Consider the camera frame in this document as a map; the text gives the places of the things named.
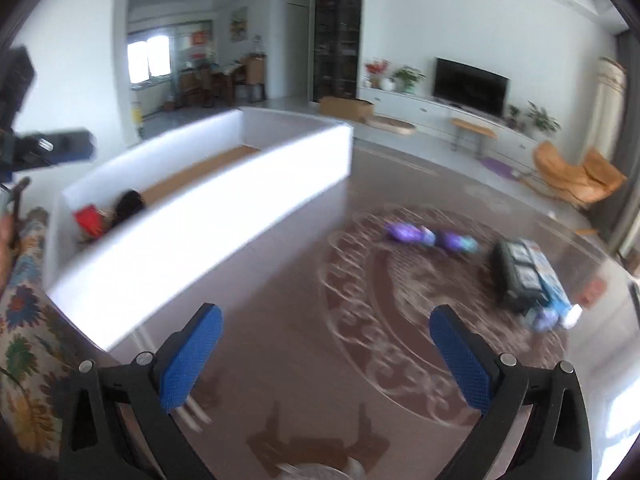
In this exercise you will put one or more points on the clear blue goggles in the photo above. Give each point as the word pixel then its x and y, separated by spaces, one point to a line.
pixel 545 319

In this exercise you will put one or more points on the cardboard box on floor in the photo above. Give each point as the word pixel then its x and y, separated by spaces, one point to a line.
pixel 353 110

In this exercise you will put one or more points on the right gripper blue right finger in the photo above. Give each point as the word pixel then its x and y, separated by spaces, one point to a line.
pixel 555 443

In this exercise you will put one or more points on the black flat television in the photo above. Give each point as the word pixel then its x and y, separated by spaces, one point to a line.
pixel 470 87

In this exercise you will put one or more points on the white tv cabinet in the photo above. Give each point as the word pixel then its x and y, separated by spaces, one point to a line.
pixel 437 119

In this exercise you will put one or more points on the black printed box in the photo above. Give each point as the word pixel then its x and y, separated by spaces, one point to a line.
pixel 517 282

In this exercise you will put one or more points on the red plastic bag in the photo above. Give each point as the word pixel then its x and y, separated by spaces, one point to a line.
pixel 91 221

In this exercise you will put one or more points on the blue white carton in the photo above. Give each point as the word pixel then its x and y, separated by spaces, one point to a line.
pixel 558 299

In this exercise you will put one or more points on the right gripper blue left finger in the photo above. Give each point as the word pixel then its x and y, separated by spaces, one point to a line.
pixel 117 422

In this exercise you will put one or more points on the black fabric garment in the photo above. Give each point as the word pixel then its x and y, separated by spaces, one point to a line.
pixel 129 204

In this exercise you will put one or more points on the potted green plant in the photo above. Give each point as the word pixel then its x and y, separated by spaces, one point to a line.
pixel 408 78

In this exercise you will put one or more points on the wooden bench stool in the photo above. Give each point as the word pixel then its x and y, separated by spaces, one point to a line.
pixel 481 133

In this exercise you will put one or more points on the purple toy wand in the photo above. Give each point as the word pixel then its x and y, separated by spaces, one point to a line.
pixel 453 242
pixel 408 233

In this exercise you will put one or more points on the red flower vase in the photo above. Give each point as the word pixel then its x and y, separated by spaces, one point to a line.
pixel 378 76

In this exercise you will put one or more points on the orange lounge chair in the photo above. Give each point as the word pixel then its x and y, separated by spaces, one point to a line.
pixel 595 179

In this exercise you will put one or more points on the white storage box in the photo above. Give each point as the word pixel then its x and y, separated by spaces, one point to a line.
pixel 209 189

